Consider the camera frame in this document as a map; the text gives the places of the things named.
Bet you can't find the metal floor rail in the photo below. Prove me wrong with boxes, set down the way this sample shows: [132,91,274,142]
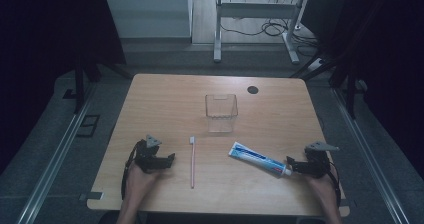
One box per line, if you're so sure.
[15,83,98,224]
[330,87,410,224]

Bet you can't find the person's right hand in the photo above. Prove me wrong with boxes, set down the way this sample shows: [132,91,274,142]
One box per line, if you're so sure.
[304,170,338,202]

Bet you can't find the dark curtain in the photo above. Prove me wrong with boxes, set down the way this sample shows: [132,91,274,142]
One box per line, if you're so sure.
[299,0,424,172]
[0,0,127,175]

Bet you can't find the white metal desk frame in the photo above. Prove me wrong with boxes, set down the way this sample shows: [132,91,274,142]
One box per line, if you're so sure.
[213,0,311,66]

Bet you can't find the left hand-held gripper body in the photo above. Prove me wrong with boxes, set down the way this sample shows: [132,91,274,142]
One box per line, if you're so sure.
[133,134,169,174]

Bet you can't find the blue and white toothpaste tube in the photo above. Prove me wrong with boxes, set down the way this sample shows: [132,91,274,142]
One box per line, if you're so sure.
[228,141,294,179]

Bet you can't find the clear plastic square container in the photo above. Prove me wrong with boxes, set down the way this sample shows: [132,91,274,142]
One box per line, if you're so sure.
[204,93,239,134]

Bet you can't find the white panel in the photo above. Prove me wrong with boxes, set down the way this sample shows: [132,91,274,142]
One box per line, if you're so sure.
[103,0,193,39]

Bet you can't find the black metal stand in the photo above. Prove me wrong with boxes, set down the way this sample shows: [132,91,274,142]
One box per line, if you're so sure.
[62,48,134,116]
[289,48,369,120]

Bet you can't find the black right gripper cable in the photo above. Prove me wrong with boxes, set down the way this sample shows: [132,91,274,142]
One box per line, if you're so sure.
[328,161,342,208]

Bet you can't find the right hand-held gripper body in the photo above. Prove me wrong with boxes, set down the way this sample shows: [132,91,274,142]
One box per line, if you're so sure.
[301,141,341,179]

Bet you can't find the white power strip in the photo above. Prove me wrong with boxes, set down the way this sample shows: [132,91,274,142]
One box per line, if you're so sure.
[307,57,326,72]

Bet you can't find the person's left hand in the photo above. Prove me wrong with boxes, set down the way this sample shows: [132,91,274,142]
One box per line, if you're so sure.
[124,163,162,202]

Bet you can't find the black floor cables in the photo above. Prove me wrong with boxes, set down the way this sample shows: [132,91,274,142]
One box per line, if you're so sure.
[219,0,322,58]

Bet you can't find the pink toothbrush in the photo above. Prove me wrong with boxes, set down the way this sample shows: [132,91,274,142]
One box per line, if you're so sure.
[189,136,197,190]

